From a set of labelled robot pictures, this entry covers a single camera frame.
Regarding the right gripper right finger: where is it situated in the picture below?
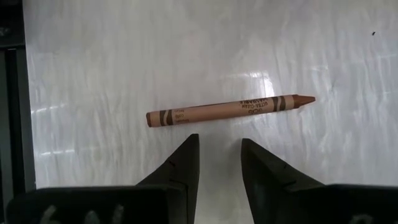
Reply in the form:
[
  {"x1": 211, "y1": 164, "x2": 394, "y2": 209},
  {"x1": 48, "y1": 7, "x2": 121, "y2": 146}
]
[{"x1": 241, "y1": 138, "x2": 324, "y2": 224}]

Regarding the brown crayon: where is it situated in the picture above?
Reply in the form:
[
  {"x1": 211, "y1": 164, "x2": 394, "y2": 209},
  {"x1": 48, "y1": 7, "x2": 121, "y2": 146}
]
[{"x1": 145, "y1": 94, "x2": 317, "y2": 128}]

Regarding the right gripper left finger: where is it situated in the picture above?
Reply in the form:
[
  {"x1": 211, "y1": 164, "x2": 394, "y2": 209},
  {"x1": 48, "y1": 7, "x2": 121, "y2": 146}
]
[{"x1": 136, "y1": 133, "x2": 200, "y2": 224}]

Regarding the black metal table frame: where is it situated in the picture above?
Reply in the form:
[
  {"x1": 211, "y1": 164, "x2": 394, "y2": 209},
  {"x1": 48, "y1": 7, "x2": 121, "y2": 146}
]
[{"x1": 0, "y1": 0, "x2": 37, "y2": 224}]

